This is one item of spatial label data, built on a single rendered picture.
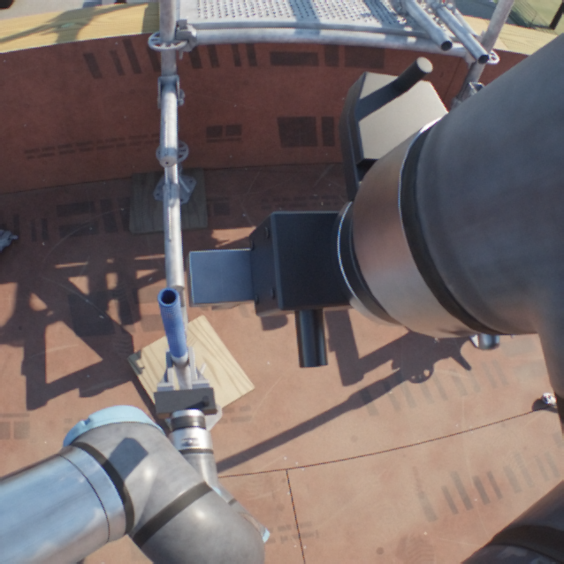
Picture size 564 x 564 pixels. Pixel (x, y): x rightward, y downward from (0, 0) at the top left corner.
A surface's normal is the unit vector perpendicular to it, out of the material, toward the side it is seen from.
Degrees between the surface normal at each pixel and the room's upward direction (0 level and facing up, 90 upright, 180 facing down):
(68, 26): 0
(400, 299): 99
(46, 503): 39
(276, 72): 90
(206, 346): 0
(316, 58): 90
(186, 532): 13
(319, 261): 25
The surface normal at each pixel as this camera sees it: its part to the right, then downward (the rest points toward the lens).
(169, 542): 0.00, -0.15
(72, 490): 0.61, -0.69
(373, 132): 0.30, -0.13
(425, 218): -0.93, 0.16
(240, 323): 0.13, -0.51
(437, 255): -0.84, 0.42
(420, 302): -0.68, 0.66
